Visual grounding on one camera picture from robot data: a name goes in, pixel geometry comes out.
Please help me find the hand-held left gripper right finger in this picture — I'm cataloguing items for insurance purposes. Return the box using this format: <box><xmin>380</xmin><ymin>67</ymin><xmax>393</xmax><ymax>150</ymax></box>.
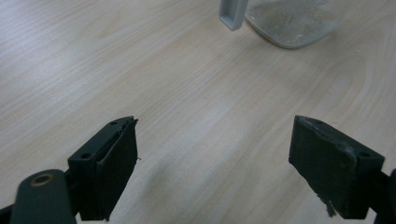
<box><xmin>288</xmin><ymin>115</ymin><xmax>386</xmax><ymax>220</ymax></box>

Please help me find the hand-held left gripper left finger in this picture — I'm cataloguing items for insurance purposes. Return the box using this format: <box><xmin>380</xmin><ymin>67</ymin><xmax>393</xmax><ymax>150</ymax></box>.
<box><xmin>67</xmin><ymin>115</ymin><xmax>139</xmax><ymax>222</ymax></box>

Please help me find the clear jar with grey lid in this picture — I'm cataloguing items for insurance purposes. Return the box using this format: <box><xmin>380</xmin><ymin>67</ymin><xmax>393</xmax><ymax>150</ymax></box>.
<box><xmin>219</xmin><ymin>0</ymin><xmax>342</xmax><ymax>49</ymax></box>

